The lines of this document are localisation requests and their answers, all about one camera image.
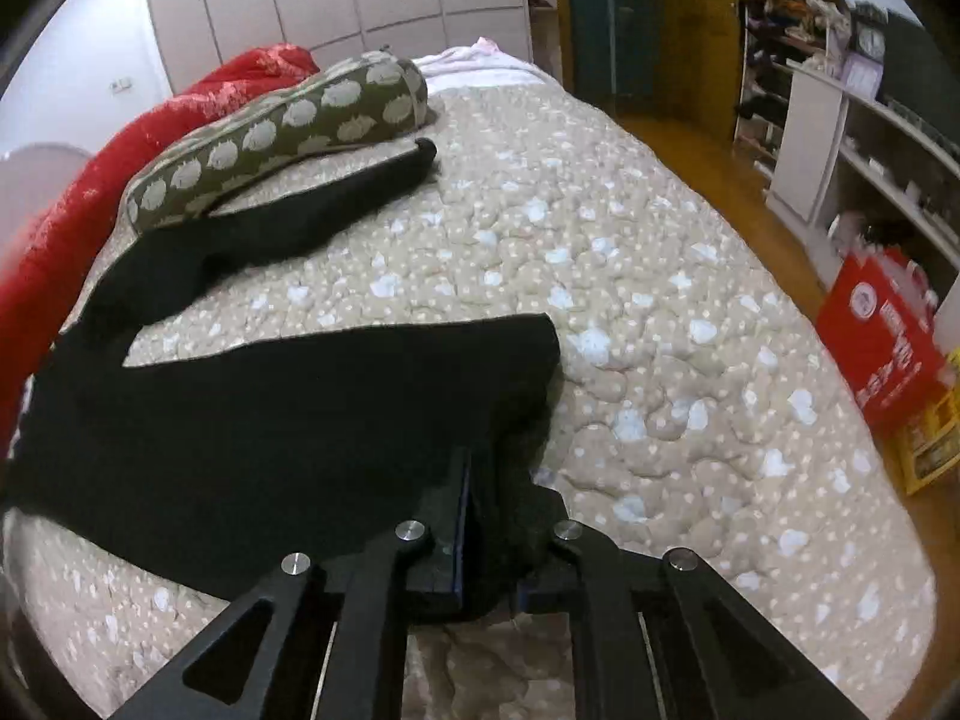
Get black pants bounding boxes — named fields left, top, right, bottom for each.
left=5, top=138, right=560, bottom=598

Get beige dotted quilt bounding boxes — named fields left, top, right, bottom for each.
left=6, top=85, right=939, bottom=720

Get red cardboard box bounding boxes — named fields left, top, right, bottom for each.
left=815, top=247, right=955, bottom=433

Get olive patterned pillow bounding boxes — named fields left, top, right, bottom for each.
left=121, top=50, right=428, bottom=234

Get white shelf unit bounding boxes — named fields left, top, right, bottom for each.
left=763, top=62, right=960, bottom=295

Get white bed sheet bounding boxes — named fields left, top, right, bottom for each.
left=413, top=37, right=560, bottom=94

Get red blanket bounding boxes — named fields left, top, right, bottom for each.
left=0, top=44, right=319, bottom=442

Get round pink headboard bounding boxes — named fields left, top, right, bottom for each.
left=0, top=143, right=91, bottom=259

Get dark green curtain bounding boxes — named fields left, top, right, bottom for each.
left=569, top=0, right=659, bottom=109

